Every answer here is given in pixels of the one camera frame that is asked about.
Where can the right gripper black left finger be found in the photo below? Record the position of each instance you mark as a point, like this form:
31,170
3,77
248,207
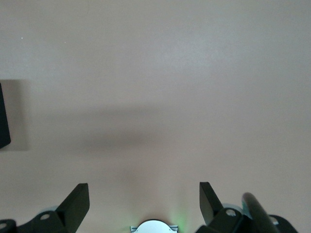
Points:
73,208

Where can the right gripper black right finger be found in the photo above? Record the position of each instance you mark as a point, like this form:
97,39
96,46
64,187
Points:
206,204

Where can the black plastic box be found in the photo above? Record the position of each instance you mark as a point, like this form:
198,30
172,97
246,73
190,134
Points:
3,121

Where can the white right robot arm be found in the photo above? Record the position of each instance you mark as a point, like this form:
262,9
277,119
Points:
151,227

